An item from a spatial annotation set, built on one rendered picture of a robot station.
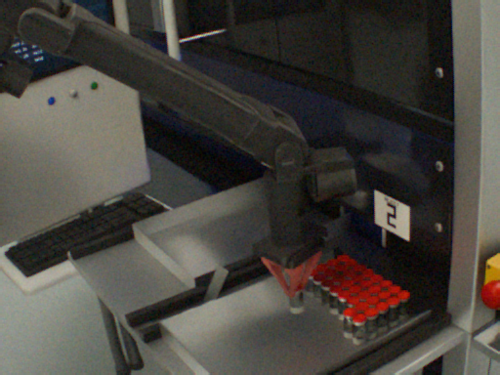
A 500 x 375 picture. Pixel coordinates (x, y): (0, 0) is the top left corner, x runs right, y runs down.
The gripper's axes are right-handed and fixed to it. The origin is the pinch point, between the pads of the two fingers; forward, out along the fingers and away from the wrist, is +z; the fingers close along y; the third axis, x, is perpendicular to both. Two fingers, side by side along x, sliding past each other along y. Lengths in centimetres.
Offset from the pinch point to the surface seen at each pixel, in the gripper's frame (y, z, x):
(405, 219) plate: 15.6, -7.8, -10.6
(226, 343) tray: -10.8, 6.4, 5.3
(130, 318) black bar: -17.4, 4.6, 20.8
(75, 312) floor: 39, 95, 158
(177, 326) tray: -13.5, 5.1, 13.5
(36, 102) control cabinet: 5, -18, 80
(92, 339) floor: 32, 95, 137
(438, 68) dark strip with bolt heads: 14.4, -33.7, -17.9
